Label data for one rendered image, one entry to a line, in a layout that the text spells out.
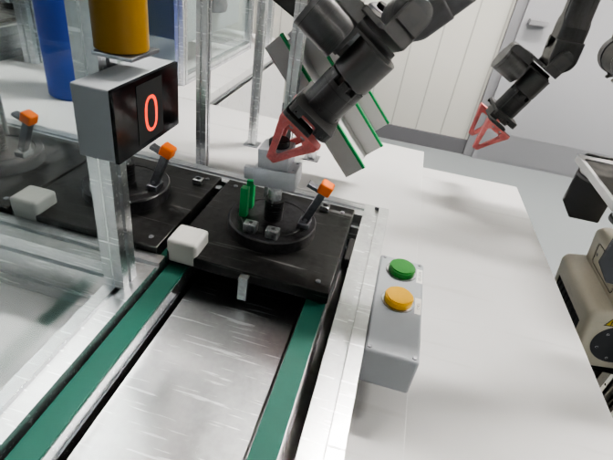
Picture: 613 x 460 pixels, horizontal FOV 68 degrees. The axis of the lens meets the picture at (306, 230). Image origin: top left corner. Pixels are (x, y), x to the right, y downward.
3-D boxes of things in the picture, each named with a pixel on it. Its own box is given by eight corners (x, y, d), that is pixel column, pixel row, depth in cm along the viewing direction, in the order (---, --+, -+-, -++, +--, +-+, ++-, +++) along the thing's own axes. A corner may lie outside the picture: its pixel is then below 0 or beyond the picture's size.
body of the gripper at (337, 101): (285, 110, 58) (326, 68, 54) (303, 88, 66) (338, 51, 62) (321, 147, 59) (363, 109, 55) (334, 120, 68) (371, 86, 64)
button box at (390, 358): (414, 292, 76) (424, 263, 73) (407, 394, 59) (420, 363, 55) (372, 281, 77) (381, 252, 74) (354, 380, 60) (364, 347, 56)
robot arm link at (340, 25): (441, 13, 52) (420, 21, 60) (371, -70, 49) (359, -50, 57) (364, 92, 54) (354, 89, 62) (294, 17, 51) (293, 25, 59)
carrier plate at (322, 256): (353, 218, 83) (355, 208, 82) (327, 304, 63) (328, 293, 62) (229, 188, 86) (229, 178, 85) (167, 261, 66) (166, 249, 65)
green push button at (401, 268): (412, 271, 72) (416, 261, 71) (411, 287, 69) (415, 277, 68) (388, 265, 73) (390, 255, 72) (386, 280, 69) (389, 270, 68)
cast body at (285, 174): (301, 179, 71) (305, 136, 67) (295, 193, 67) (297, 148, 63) (249, 171, 72) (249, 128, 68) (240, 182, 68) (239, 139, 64)
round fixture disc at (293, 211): (322, 216, 79) (324, 206, 77) (302, 263, 67) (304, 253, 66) (245, 197, 80) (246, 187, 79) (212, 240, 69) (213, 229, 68)
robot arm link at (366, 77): (400, 67, 54) (401, 56, 59) (359, 23, 52) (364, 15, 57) (358, 106, 58) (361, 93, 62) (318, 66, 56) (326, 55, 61)
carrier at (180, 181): (221, 186, 86) (223, 123, 79) (157, 258, 67) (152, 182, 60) (105, 158, 89) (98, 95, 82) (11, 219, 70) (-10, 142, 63)
